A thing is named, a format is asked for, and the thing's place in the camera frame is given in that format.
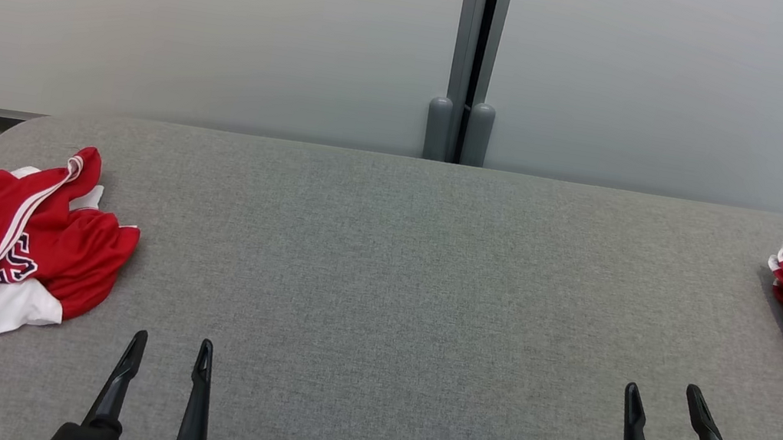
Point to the grey partition post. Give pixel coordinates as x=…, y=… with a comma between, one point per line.
x=468, y=30

